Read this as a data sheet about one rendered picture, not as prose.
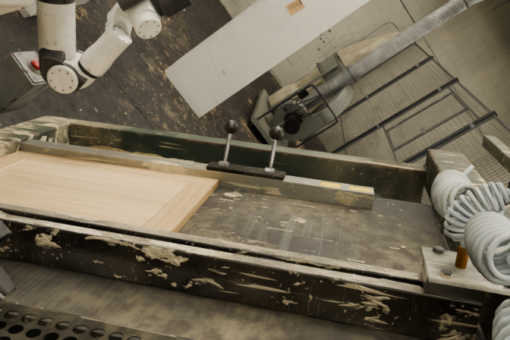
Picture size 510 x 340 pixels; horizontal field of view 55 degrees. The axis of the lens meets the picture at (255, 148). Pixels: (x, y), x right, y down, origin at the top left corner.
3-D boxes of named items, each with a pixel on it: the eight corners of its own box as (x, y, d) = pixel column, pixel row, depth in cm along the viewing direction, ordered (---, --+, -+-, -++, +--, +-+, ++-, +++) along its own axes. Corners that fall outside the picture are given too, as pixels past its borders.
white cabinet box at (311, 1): (178, 59, 546) (336, -59, 485) (210, 101, 560) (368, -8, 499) (162, 72, 490) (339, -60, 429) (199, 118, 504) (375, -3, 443)
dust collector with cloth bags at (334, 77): (255, 94, 747) (383, 7, 681) (281, 130, 764) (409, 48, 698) (243, 124, 621) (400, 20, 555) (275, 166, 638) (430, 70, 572)
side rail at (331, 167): (79, 151, 166) (79, 119, 163) (417, 199, 146) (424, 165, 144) (69, 155, 160) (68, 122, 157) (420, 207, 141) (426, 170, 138)
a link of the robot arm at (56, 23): (31, 89, 127) (26, 2, 116) (49, 71, 138) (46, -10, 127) (77, 96, 128) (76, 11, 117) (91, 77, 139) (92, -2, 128)
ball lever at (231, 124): (217, 170, 129) (227, 121, 132) (231, 172, 128) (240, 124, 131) (214, 166, 125) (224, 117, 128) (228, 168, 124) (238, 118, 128)
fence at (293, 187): (31, 152, 141) (31, 139, 140) (371, 202, 124) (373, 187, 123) (20, 156, 136) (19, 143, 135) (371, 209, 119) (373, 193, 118)
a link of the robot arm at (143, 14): (184, 23, 124) (145, 45, 124) (170, -4, 129) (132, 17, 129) (166, -7, 114) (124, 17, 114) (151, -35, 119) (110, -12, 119)
